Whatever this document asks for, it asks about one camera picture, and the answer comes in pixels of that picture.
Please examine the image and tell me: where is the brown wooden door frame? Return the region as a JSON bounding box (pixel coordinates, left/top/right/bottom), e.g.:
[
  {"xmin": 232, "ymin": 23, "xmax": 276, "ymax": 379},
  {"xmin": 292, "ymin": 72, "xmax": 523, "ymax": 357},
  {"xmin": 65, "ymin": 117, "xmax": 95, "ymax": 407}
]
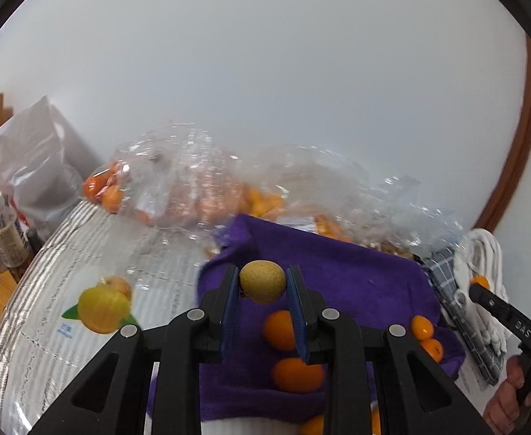
[{"xmin": 473, "ymin": 34, "xmax": 531, "ymax": 241}]

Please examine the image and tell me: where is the small clear plastic bag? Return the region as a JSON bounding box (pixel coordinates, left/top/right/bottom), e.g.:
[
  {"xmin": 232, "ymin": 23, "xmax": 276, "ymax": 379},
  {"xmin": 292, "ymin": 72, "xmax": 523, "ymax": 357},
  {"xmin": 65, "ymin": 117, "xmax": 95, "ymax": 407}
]
[{"xmin": 82, "ymin": 145, "xmax": 132, "ymax": 216}]

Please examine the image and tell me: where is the white striped towel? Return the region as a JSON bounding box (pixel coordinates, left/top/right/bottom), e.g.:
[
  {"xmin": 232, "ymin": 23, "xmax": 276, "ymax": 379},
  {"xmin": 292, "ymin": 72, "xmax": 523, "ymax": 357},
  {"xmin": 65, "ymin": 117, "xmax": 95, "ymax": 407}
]
[{"xmin": 453, "ymin": 229, "xmax": 515, "ymax": 355}]

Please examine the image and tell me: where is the grey plastic bag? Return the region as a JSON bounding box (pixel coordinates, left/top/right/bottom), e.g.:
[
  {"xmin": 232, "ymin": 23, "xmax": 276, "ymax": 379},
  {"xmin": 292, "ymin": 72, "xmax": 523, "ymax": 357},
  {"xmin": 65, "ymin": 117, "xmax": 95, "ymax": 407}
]
[{"xmin": 0, "ymin": 95, "xmax": 107, "ymax": 242}]

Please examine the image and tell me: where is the clear plastic bottle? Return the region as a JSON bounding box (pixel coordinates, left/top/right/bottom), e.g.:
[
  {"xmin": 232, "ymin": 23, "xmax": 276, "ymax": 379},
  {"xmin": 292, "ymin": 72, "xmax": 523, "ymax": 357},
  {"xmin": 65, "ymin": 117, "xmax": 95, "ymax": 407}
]
[{"xmin": 0, "ymin": 191, "xmax": 34, "ymax": 269}]

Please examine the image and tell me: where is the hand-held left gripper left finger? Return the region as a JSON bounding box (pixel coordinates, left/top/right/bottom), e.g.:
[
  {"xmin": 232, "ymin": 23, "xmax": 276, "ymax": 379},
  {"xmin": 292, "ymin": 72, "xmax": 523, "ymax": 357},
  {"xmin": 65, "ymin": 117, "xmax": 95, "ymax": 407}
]
[{"xmin": 29, "ymin": 264, "xmax": 241, "ymax": 435}]

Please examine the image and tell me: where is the purple towel covered tray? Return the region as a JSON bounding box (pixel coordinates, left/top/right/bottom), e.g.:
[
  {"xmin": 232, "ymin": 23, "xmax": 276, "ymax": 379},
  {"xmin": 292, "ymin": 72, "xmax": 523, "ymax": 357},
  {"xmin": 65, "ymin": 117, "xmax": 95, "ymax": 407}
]
[{"xmin": 145, "ymin": 213, "xmax": 468, "ymax": 424}]

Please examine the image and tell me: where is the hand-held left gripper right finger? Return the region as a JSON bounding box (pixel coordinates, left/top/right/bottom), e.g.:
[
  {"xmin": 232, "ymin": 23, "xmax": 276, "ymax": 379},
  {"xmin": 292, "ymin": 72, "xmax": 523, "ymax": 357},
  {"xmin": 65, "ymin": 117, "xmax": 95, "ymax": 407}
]
[{"xmin": 285, "ymin": 265, "xmax": 493, "ymax": 435}]

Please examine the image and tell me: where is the grey checked folded cloth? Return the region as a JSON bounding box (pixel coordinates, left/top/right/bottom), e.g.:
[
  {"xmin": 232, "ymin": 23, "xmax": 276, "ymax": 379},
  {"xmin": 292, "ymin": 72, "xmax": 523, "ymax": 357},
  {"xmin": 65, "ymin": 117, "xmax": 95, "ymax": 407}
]
[{"xmin": 422, "ymin": 251, "xmax": 507, "ymax": 387}]

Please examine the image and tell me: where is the person's right hand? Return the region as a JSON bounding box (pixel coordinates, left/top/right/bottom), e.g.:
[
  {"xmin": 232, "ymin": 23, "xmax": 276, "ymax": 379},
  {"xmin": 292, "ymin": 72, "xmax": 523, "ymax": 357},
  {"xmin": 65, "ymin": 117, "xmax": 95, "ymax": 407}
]
[{"xmin": 483, "ymin": 356, "xmax": 531, "ymax": 435}]

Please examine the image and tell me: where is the tan longan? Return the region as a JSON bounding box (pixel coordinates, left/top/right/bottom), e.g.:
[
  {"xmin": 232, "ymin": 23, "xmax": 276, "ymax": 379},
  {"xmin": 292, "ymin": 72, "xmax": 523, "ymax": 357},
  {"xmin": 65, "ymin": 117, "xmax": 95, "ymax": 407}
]
[{"xmin": 239, "ymin": 260, "xmax": 288, "ymax": 305}]

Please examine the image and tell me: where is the bunch of bagged longans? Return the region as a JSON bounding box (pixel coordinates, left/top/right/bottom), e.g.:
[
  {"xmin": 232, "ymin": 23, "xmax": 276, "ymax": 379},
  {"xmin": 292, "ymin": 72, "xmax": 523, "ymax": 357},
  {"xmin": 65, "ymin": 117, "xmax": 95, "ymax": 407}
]
[{"xmin": 365, "ymin": 238, "xmax": 418, "ymax": 261}]

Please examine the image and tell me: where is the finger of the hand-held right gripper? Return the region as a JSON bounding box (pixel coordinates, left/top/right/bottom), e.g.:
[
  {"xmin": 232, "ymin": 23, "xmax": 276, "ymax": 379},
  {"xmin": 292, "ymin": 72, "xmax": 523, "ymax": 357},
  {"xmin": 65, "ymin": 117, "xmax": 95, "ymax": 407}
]
[{"xmin": 469, "ymin": 283, "xmax": 518, "ymax": 324}]

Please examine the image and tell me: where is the large clear plastic bag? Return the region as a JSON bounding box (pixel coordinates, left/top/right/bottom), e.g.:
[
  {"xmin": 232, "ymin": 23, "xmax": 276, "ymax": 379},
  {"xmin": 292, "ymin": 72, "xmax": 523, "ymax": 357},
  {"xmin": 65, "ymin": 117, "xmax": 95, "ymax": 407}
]
[
  {"xmin": 125, "ymin": 120, "xmax": 289, "ymax": 234},
  {"xmin": 247, "ymin": 145, "xmax": 466, "ymax": 261}
]

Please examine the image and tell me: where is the heap of bagged oranges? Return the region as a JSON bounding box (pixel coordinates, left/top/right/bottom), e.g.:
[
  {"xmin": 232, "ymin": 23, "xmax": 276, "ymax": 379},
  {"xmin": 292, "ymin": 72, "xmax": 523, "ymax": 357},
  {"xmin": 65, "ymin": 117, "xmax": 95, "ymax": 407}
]
[
  {"xmin": 83, "ymin": 167, "xmax": 128, "ymax": 214},
  {"xmin": 134, "ymin": 177, "xmax": 289, "ymax": 229}
]

